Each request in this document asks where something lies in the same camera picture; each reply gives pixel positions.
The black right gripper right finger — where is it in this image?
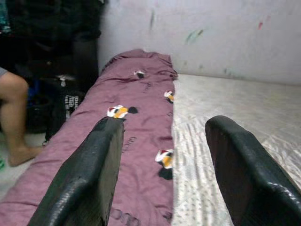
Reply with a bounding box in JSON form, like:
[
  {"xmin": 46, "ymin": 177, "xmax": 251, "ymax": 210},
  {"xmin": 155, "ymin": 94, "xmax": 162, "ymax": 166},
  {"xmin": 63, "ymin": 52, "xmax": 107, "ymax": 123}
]
[{"xmin": 205, "ymin": 114, "xmax": 301, "ymax": 226}]

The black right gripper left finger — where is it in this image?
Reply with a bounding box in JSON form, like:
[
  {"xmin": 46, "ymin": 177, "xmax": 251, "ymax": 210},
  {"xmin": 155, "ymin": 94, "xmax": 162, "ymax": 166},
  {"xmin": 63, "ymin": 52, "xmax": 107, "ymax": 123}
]
[{"xmin": 27, "ymin": 116, "xmax": 125, "ymax": 226}]

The purple cartoon print blanket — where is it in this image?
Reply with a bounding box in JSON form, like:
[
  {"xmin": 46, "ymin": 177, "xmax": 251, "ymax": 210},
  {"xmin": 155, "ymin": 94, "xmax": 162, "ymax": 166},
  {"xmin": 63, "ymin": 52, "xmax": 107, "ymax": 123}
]
[{"xmin": 0, "ymin": 48, "xmax": 179, "ymax": 226}]

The black bag white print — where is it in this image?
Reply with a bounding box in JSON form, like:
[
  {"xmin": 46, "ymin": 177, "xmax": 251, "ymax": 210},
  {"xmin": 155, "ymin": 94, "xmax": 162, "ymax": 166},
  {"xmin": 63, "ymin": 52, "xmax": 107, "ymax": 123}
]
[{"xmin": 25, "ymin": 75, "xmax": 87, "ymax": 144}]

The white quilted mattress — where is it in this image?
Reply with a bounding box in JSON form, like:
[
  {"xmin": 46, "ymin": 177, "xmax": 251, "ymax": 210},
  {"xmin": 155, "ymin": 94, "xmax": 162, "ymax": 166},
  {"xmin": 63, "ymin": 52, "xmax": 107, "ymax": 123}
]
[{"xmin": 171, "ymin": 73, "xmax": 301, "ymax": 226}]

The person in grey shorts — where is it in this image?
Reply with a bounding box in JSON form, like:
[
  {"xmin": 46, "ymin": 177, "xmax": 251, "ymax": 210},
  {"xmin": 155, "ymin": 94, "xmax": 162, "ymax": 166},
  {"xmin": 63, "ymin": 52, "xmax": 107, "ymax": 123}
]
[{"xmin": 0, "ymin": 67, "xmax": 44, "ymax": 167}]

